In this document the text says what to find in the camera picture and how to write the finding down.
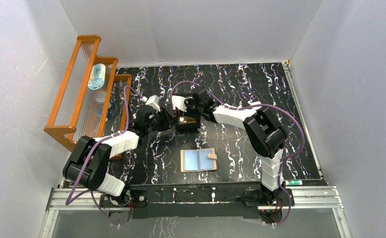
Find tan blue card holder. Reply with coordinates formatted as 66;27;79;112
180;148;217;173

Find blue white blister pack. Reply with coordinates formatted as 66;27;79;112
87;63;106;90

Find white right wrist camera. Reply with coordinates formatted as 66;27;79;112
171;96;188;113

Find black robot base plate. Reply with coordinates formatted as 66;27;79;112
100;181;295;221

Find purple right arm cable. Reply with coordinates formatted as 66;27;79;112
171;80;306;227

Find blue items on rack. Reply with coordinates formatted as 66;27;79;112
95;93;114;120

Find aluminium frame rail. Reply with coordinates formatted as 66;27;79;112
40;186;352;238

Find white green marker pen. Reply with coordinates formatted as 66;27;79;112
284;180;303;186

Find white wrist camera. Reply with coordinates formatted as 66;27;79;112
145;95;160;112
171;96;188;113

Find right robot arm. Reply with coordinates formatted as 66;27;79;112
172;88;286;205

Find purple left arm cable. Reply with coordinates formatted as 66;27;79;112
64;86;148;227

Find white cardboard box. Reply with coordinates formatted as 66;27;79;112
247;101;262;109

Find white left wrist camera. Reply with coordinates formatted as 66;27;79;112
145;95;160;112

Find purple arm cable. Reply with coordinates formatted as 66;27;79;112
171;80;306;227
64;86;148;227

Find black plastic card bin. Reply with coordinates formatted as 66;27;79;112
172;94;201;131

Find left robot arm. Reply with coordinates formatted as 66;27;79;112
63;105;177;206

